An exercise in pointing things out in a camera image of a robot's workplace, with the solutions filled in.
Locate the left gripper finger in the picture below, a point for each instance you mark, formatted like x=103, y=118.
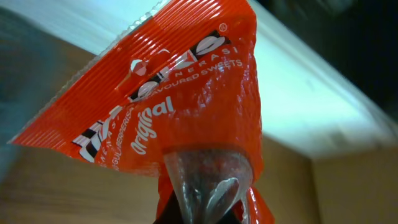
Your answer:
x=209, y=184

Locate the red candy packet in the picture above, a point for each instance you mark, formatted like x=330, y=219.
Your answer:
x=185, y=74

